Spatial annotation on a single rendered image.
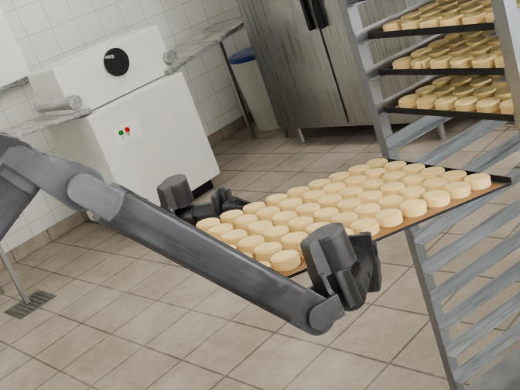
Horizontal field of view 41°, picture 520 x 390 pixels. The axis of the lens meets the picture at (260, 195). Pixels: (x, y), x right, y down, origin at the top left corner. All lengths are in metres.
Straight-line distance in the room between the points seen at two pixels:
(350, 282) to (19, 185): 0.48
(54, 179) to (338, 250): 0.41
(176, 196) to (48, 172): 0.68
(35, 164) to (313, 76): 4.02
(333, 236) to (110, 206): 0.33
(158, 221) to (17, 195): 0.18
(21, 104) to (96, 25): 0.87
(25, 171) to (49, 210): 4.45
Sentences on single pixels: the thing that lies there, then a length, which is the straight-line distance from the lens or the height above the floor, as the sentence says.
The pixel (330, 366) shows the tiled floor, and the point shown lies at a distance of 2.69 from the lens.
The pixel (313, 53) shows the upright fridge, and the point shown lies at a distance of 4.75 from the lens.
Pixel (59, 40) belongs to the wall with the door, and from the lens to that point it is 5.43.
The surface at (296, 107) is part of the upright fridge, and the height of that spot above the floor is 0.33.
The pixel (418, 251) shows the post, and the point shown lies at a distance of 1.87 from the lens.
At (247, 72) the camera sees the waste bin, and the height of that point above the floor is 0.54.
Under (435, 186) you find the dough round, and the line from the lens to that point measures 1.42.
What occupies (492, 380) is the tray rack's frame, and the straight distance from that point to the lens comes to 2.20.
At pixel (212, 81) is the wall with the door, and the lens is 6.16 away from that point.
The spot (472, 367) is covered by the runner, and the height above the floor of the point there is 0.23.
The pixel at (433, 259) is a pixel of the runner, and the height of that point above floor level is 0.60.
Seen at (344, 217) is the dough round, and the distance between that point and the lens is 1.31.
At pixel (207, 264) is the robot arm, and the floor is 1.15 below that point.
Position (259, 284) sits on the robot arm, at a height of 1.09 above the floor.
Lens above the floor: 1.52
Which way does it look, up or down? 20 degrees down
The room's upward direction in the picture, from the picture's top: 20 degrees counter-clockwise
